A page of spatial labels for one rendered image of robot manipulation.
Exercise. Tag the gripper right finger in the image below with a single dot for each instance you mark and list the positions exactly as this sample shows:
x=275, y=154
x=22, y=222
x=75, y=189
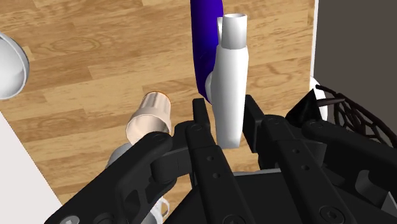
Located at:
x=297, y=155

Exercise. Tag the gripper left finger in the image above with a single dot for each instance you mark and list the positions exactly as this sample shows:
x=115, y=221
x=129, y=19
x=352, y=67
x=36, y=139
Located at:
x=204, y=158

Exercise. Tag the white and blue bottle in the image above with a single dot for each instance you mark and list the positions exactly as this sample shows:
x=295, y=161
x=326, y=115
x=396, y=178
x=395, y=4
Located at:
x=230, y=93

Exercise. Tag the beige ribbed cup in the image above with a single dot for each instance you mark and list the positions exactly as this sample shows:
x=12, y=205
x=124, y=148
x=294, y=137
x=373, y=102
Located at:
x=149, y=119

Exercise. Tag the pale grey rounded vessel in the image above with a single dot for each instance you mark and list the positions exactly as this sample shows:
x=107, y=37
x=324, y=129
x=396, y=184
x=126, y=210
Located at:
x=119, y=153

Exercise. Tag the white bowl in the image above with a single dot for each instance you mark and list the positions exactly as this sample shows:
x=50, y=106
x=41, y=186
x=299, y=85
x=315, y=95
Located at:
x=11, y=68

